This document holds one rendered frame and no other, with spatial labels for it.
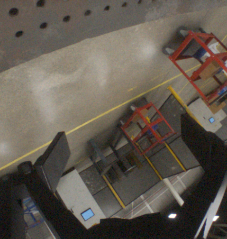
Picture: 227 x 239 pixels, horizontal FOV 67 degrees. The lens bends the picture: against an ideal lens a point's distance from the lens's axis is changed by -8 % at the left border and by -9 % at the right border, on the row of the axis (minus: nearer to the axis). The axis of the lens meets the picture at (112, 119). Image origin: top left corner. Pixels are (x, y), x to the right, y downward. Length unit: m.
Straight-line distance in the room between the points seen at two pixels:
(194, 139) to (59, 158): 0.13
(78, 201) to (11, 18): 5.59
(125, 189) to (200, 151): 6.66
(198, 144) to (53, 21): 0.34
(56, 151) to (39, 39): 0.28
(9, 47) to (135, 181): 6.72
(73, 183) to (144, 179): 2.64
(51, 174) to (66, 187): 5.65
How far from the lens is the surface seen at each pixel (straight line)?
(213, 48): 4.34
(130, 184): 6.88
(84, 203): 5.79
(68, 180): 5.83
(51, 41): 0.44
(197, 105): 10.39
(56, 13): 0.40
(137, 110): 3.49
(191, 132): 0.19
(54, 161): 0.18
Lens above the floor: 1.01
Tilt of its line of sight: 15 degrees down
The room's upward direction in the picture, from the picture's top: 145 degrees clockwise
